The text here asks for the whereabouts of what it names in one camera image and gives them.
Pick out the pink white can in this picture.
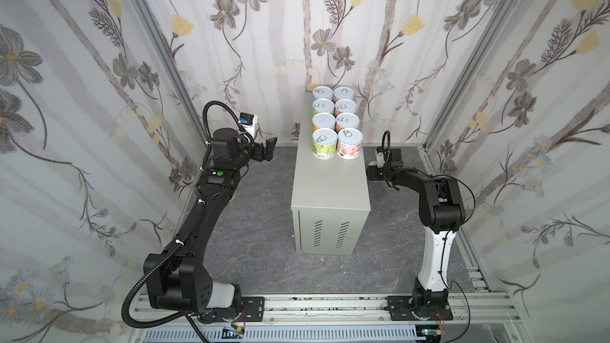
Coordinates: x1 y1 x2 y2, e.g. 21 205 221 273
337 128 364 160

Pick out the orange yellow labelled can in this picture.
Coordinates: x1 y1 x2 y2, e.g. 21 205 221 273
312 113 336 132

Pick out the green white labelled can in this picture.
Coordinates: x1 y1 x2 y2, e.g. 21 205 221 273
312 98 335 116

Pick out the brown labelled can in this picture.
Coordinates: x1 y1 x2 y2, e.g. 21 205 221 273
334 99 357 117

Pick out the blue labelled can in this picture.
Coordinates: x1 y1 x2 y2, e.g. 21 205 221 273
311 86 334 101

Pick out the pink labelled can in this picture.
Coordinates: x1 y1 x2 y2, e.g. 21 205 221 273
333 87 355 103

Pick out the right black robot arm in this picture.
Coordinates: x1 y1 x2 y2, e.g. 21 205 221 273
366 131 467 321

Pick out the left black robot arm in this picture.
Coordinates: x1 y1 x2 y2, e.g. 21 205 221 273
121 100 277 329

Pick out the grey metal cabinet counter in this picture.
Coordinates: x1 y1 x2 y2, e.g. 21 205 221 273
291 92 371 256

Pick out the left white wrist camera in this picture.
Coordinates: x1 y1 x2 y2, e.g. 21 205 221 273
238 112 258 139

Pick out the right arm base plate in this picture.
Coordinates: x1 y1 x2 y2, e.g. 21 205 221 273
385 295 454 322

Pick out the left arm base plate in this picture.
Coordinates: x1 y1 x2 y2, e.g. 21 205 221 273
197 296 265 324

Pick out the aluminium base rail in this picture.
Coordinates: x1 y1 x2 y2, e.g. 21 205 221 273
128 266 520 330

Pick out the white slotted cable duct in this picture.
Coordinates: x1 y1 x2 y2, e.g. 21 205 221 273
140 325 425 342

